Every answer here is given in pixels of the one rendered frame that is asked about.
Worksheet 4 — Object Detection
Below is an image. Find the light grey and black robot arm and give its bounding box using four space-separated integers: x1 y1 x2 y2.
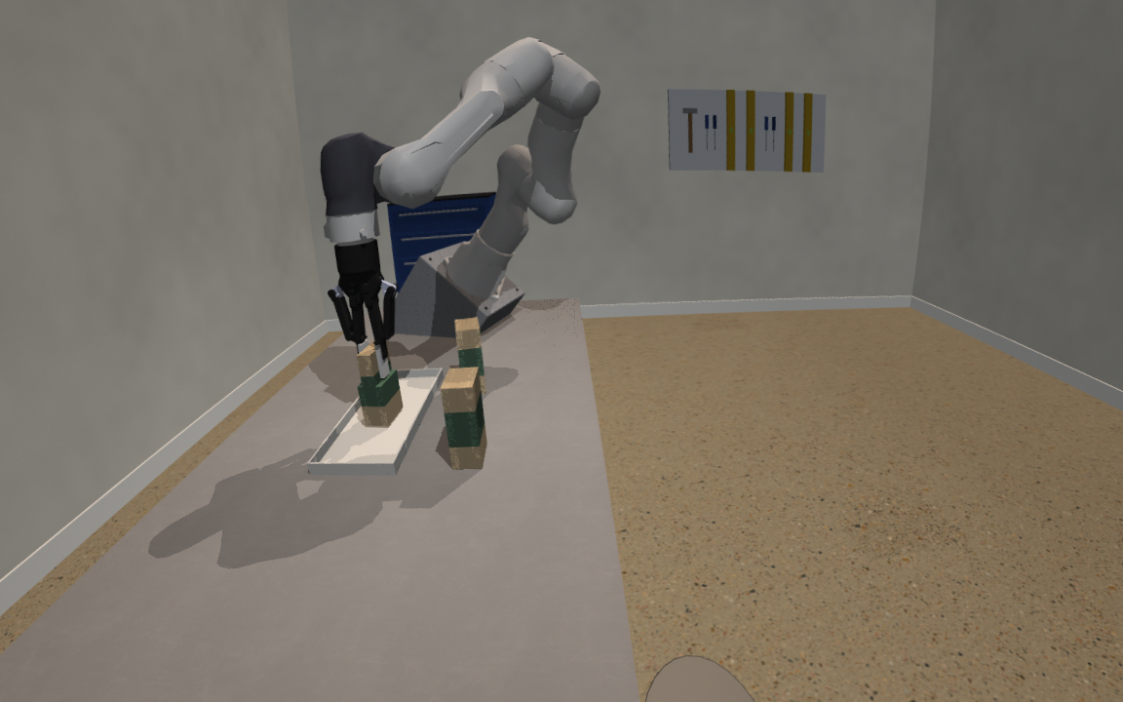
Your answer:
321 37 600 301

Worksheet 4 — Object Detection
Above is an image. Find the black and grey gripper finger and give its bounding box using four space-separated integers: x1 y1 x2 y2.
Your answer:
360 279 398 379
328 284 368 354

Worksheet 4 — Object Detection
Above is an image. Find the tan rectangular block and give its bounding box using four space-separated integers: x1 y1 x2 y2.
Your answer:
357 340 404 426
441 367 487 469
455 318 486 394

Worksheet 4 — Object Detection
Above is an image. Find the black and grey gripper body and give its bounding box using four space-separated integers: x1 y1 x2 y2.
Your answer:
334 239 384 302

